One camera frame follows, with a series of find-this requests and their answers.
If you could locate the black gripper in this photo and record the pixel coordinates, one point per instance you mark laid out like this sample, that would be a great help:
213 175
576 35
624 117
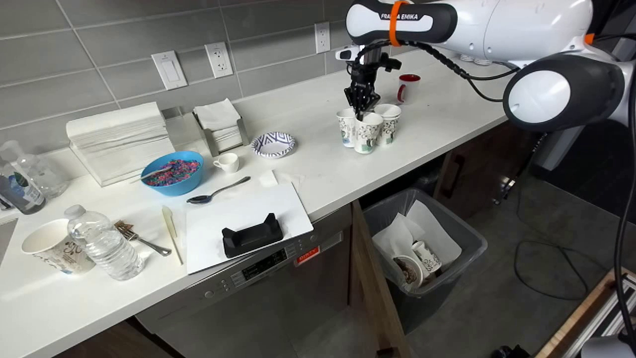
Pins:
362 69

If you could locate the large paper cup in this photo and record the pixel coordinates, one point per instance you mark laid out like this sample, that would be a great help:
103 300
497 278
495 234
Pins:
52 246

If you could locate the metal spoon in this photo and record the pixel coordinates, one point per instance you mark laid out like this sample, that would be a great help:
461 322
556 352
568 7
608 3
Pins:
201 200

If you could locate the metal fork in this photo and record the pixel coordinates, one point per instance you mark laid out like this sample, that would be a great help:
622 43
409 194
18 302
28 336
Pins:
131 236

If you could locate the white mug red interior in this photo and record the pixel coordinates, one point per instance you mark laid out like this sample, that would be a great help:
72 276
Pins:
407 87

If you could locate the white cutting board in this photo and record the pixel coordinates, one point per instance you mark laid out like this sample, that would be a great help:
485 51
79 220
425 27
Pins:
236 210

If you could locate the wooden knife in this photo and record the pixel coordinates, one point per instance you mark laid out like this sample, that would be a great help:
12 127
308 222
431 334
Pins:
171 230

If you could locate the open cabinet door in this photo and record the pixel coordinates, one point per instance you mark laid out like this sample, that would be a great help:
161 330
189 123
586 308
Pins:
368 282

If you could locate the wall outlet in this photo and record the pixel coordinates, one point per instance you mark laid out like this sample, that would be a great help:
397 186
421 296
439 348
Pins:
219 59

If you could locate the blue bowl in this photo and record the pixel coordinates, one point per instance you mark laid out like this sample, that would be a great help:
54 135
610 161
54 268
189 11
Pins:
175 175

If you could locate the small white cup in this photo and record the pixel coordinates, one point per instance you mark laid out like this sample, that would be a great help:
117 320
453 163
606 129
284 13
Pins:
227 163

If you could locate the patterned paper bowl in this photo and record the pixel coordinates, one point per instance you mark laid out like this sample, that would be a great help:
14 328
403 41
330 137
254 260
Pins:
274 145

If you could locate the dishwasher front panel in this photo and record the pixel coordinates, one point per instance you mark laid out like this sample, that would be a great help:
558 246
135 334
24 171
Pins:
262 306

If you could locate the glass soap container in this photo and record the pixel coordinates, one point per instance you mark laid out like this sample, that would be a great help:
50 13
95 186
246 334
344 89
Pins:
18 182

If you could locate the grey trash bin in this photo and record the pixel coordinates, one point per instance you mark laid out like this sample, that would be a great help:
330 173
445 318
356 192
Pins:
423 250

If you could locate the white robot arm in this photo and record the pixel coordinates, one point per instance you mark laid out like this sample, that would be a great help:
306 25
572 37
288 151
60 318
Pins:
560 81

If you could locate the clear water bottle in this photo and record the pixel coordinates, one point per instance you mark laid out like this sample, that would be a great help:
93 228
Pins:
103 244

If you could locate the patterned paper cup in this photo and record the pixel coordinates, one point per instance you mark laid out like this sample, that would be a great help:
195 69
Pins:
390 121
346 123
366 135

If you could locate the napkin holder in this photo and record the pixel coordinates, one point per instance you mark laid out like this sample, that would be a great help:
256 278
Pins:
219 125

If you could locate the black holder object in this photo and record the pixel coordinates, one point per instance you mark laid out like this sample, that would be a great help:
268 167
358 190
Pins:
250 238

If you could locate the wall light switch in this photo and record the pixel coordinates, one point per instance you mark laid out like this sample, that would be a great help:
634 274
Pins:
169 71

